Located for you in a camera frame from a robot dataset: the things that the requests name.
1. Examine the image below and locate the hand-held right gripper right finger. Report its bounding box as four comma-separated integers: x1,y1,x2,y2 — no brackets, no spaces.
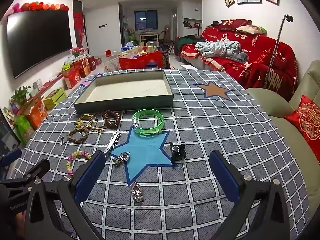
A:
209,151,291,240

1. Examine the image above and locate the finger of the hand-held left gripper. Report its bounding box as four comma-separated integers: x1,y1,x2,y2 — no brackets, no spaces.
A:
0,148,22,167
14,158,51,181

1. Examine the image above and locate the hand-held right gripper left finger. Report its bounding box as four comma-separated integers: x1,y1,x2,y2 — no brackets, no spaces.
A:
24,151,107,240

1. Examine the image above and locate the pastel flower bead bracelet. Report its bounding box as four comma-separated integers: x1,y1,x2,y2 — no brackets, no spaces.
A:
66,150,92,176

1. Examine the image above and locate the silver heart pendant clip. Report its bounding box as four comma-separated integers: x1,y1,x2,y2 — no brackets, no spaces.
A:
112,152,131,166

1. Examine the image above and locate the braided rope bracelet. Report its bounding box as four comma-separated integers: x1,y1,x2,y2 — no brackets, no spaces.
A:
67,127,90,144

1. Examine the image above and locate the clear hair claw clip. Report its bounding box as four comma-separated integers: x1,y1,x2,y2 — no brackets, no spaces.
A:
130,181,145,206

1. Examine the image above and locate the black claw hair clip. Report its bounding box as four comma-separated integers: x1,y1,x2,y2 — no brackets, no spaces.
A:
169,142,187,164

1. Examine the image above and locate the yellow beaded hair tie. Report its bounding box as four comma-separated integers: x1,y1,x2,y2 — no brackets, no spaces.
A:
75,114,107,133

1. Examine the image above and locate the grey-green jewelry tray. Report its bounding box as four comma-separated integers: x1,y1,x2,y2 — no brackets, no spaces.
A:
73,70,174,115

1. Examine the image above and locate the green snack bag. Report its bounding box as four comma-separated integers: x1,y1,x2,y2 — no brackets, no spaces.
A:
14,115,35,145

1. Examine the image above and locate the silver toothed hair clip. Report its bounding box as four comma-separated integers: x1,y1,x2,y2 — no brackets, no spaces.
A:
104,132,120,157

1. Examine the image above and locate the orange gift box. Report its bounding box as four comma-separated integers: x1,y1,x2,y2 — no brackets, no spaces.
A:
26,100,48,130

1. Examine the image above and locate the grey checkered star tablecloth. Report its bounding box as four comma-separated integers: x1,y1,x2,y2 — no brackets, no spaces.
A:
14,69,309,240

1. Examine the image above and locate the potted green plant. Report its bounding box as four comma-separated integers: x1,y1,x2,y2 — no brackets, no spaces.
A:
11,86,32,105

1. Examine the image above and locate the green gift box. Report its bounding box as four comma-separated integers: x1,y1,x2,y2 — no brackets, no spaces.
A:
43,87,67,110

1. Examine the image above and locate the green translucent bangle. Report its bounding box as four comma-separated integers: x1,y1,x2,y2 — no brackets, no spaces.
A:
132,108,164,136

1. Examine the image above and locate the green armchair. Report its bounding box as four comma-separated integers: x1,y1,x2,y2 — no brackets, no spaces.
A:
246,60,320,205

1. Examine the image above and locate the red embroidered cushion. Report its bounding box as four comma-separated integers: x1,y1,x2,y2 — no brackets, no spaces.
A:
285,95,320,148

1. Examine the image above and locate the stack of red gift boxes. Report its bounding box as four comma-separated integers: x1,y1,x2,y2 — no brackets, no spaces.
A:
62,55,103,89

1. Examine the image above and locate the clear plastic wrap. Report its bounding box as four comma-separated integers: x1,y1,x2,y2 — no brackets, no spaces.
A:
104,47,140,72

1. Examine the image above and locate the black television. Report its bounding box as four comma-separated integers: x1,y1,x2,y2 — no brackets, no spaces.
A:
6,9,73,79

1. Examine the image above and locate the pink flower bouquet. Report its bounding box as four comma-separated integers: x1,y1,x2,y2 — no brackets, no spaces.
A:
71,47,88,59

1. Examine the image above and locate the light blue blanket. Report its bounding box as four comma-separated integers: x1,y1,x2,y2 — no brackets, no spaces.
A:
195,39,249,63

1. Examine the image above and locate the sofa with red cover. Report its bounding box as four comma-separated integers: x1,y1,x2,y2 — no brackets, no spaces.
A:
180,19,299,103

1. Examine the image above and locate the dark green clothing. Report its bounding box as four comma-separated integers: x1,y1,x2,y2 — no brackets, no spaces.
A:
174,35,200,55

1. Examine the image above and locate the silver tripod pole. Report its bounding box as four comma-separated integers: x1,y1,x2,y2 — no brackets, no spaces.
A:
262,14,293,89

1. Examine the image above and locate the floral beige pillow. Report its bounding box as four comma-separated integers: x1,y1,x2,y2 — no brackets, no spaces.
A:
236,25,267,36

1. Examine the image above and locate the white dining table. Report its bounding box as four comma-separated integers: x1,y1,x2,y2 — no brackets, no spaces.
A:
139,34,158,44

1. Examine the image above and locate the red printed pillow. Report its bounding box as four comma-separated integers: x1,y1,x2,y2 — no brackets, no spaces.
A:
219,19,252,32

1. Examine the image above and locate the row of colourful plush balls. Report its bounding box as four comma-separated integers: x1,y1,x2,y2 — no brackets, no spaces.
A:
10,2,69,13

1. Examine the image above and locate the dark window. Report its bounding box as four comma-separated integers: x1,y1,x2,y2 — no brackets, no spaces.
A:
134,10,157,30

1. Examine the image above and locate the brown wooden bead bracelet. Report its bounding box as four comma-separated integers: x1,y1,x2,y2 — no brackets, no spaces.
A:
102,109,121,130

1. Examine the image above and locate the red wall banner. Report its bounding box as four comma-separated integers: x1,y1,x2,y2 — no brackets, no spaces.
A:
74,11,84,49

